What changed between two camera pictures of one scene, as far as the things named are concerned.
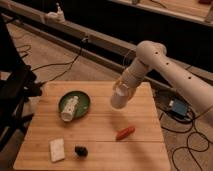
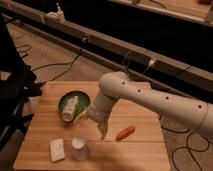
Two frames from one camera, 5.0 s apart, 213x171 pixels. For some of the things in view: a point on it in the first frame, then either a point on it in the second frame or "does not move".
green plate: x=82 y=107 does not move
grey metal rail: x=98 y=47 does not move
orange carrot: x=125 y=133 does not move
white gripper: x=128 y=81 to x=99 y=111
